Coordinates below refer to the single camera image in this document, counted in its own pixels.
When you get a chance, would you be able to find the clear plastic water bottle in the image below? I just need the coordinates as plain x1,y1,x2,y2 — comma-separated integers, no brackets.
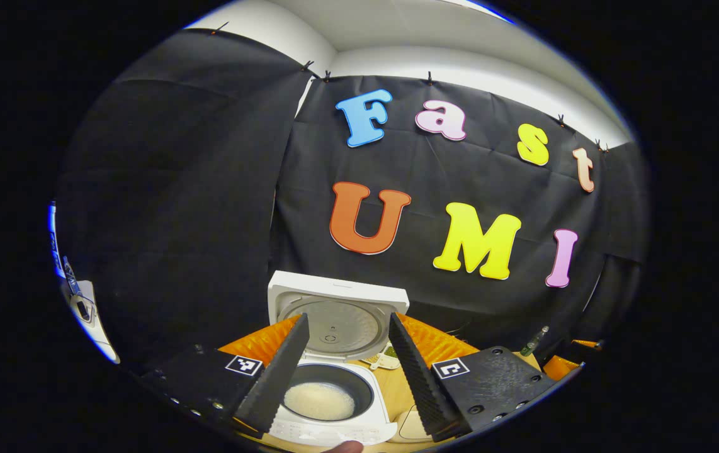
520,325,550,357

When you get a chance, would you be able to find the white rice cooker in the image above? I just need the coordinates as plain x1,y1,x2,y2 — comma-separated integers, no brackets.
267,271,410,447

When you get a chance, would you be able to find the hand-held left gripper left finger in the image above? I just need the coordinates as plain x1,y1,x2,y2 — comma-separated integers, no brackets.
139,313,311,440

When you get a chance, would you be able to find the white side table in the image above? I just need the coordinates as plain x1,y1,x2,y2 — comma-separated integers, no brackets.
70,280,121,364

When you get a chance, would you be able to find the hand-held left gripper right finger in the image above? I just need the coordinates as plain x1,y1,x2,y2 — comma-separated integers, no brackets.
388,313,557,443

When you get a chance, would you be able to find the black backdrop cloth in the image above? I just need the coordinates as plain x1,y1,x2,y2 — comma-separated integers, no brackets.
57,28,650,372

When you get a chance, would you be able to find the computer monitor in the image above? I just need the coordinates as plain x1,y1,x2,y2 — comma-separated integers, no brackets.
48,201,62,277

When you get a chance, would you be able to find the white divided condiment tray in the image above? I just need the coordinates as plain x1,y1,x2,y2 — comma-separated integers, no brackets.
363,343,401,372

